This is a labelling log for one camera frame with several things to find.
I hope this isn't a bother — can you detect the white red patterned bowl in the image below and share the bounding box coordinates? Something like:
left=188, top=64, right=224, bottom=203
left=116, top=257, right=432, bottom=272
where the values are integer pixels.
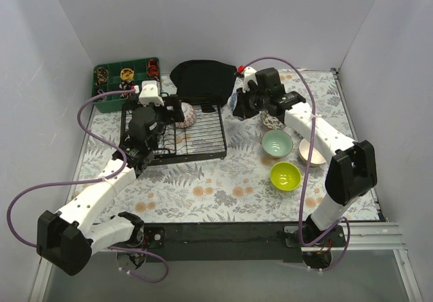
left=175, top=102, right=197, bottom=129

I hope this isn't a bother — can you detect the floral brown leaf bowl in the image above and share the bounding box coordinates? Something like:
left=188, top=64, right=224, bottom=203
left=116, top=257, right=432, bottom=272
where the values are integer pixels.
left=260, top=111, right=286, bottom=129

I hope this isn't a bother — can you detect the white blue patterned bowl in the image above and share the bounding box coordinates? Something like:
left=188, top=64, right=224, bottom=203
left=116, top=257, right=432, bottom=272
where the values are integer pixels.
left=227, top=91, right=237, bottom=114

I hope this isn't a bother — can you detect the celadon green bowl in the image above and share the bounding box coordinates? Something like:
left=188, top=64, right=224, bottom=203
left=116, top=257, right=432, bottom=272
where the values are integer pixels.
left=261, top=129, right=293, bottom=158

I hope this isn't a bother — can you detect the beige tan bowl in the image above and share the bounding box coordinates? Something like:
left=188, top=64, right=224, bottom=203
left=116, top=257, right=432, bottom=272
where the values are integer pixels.
left=298, top=138, right=327, bottom=167

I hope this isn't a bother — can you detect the yellow-green bowl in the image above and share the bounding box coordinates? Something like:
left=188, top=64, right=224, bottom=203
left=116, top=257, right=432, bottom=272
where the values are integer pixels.
left=270, top=161, right=302, bottom=192

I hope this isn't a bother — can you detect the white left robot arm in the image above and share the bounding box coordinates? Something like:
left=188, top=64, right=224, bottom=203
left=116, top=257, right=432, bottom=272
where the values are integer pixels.
left=37, top=95, right=184, bottom=276

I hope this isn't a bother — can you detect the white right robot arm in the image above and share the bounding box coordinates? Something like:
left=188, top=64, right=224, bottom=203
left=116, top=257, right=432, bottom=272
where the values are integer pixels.
left=228, top=66, right=378, bottom=246

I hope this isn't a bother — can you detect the black cloth bag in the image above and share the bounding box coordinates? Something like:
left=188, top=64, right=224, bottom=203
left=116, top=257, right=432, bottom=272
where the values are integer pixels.
left=169, top=60, right=237, bottom=106

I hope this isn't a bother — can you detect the green compartment tray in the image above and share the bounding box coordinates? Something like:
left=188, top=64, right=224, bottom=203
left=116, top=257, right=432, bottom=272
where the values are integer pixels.
left=91, top=57, right=160, bottom=113

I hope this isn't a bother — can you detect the floral table mat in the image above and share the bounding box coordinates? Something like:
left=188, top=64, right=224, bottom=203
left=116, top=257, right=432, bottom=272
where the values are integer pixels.
left=78, top=71, right=380, bottom=223

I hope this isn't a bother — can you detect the black base bar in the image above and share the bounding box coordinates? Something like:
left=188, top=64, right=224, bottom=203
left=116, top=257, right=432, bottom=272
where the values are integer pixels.
left=141, top=221, right=349, bottom=264

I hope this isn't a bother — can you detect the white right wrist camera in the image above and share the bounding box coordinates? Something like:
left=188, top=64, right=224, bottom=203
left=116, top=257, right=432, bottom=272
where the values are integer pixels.
left=237, top=66, right=256, bottom=93

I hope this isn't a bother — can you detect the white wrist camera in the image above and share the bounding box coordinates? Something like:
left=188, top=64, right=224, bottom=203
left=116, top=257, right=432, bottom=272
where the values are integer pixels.
left=133, top=81, right=164, bottom=106
left=237, top=66, right=256, bottom=93

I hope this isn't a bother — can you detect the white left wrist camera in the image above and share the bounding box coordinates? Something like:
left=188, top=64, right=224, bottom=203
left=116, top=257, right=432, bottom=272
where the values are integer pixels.
left=133, top=81, right=164, bottom=106

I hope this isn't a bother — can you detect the black wire dish rack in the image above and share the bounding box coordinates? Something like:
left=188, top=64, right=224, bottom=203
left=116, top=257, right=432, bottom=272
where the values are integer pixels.
left=120, top=93, right=227, bottom=167

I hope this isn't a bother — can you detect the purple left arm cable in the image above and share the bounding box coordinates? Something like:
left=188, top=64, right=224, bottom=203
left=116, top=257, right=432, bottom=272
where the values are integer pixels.
left=6, top=85, right=169, bottom=283

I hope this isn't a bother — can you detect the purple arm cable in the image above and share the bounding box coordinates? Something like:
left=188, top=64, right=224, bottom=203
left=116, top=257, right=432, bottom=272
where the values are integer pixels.
left=6, top=85, right=169, bottom=283
left=238, top=56, right=350, bottom=272

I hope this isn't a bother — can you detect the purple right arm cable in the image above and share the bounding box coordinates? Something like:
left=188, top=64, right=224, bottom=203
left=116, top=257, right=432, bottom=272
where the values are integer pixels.
left=238, top=56, right=350, bottom=272

